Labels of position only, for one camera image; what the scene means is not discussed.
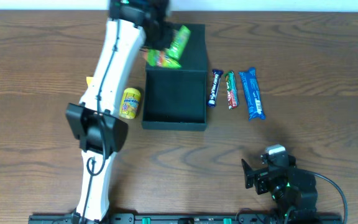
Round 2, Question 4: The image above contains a Haribo gummy candy bag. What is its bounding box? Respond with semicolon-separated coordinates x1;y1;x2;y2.
144;25;191;69

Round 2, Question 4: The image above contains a dark green gift box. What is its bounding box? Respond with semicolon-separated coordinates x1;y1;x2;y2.
142;24;208;131

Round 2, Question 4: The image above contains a purple Dairy Milk bar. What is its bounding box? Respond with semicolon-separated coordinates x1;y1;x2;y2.
207;69;223;108

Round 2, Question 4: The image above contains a yellow Mentos gum bottle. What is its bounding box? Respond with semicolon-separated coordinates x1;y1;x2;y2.
119;88;141;119

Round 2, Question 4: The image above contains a green Milo wafer bar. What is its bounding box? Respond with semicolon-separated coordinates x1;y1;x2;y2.
224;70;239;110

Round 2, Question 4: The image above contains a yellow seed snack bag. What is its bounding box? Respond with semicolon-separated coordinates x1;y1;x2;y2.
86;77;93;86

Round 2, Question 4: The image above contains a blue Oreo cookie pack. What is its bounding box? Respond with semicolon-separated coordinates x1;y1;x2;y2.
239;67;266;120

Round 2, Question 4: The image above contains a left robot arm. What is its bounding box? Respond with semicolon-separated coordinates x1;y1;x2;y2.
65;0;173;223

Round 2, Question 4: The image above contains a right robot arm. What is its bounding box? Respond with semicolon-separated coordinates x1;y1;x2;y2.
241;152;318;222

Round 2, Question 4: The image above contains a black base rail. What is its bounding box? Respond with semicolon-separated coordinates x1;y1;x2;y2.
28;212;344;224

